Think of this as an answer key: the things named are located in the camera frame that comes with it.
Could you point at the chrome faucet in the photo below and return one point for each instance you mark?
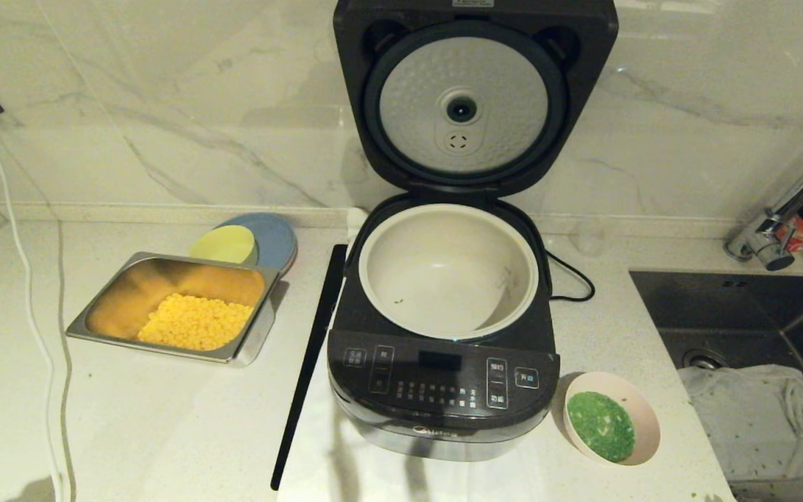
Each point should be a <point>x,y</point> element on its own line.
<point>764,240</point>

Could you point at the black rice cooker lid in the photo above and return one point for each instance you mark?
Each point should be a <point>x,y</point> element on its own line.
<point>366,84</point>

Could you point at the long black flat strip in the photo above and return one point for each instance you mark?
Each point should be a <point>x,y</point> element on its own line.
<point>307,369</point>

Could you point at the stainless steel tray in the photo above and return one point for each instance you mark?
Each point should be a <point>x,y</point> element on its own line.
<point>129,293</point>

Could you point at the black rice cooker body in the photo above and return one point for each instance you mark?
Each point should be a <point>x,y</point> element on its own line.
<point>443,390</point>

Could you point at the white inner pot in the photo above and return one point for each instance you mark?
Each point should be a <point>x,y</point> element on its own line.
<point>443,279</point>

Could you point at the blue plate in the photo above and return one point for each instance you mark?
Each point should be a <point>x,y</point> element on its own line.
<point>276,240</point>

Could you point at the green grains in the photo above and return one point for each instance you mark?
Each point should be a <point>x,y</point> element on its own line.
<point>603,427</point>

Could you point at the yellow corn kernels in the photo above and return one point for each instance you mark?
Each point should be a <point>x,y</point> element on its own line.
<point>196,322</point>

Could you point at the white cloth with green specks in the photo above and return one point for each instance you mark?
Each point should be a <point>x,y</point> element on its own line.
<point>750,425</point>

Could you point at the round metal sink drain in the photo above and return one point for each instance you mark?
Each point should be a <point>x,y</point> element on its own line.
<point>702,359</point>

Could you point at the yellow-green small dish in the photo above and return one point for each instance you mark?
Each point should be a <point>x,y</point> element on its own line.
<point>224,245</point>

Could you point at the pink bowl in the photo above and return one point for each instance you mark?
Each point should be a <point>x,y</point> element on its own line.
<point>642,411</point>

